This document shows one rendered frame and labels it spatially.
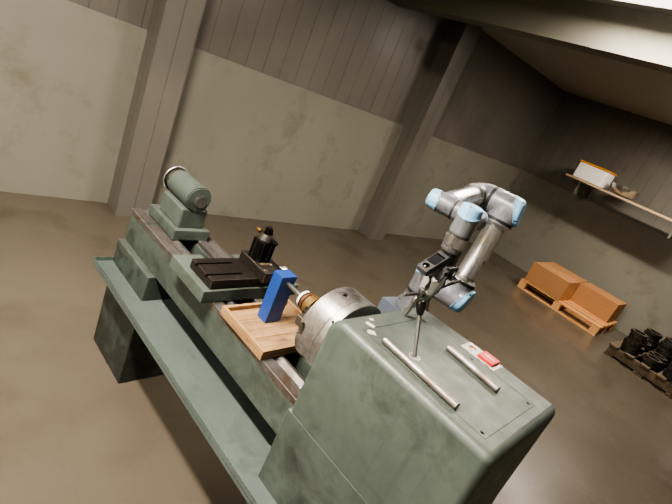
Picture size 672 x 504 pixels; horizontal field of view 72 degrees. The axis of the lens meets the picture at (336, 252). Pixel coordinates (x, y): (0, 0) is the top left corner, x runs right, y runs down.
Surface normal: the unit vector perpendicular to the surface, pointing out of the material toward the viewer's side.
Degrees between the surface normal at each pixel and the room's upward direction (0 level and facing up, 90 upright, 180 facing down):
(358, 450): 90
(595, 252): 90
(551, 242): 90
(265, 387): 90
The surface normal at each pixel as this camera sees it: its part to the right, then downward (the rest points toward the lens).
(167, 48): 0.58, 0.50
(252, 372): -0.67, 0.00
